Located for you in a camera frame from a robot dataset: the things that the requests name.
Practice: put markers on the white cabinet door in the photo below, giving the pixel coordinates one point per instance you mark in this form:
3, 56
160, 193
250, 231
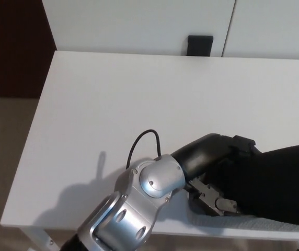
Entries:
275, 26
128, 23

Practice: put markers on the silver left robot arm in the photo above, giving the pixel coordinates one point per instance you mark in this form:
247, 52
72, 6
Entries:
136, 193

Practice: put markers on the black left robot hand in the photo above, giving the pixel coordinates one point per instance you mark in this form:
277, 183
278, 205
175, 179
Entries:
199, 154

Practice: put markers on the black cloth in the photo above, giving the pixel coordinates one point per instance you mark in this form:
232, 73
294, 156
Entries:
275, 183

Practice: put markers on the white table leg frame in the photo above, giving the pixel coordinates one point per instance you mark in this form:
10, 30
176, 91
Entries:
38, 236

